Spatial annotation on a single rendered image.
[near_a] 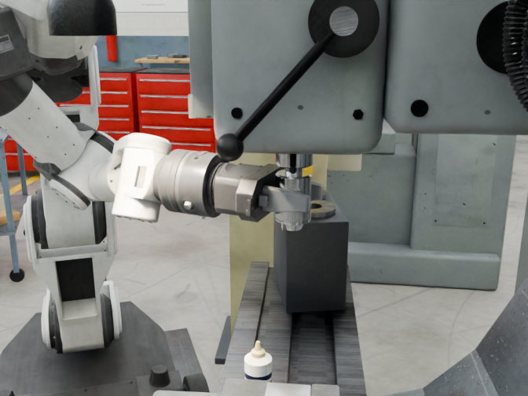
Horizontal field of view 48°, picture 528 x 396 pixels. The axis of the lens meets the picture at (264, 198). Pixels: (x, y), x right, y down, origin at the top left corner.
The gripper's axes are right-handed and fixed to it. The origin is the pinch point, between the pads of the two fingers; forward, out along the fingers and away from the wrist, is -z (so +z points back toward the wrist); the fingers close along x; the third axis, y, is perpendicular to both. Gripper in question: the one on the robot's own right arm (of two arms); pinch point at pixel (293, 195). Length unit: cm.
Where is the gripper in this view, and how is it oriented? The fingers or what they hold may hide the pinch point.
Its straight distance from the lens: 77.5
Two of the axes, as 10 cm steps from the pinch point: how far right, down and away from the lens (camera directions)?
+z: -9.2, -1.2, 3.7
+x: 3.9, -2.6, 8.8
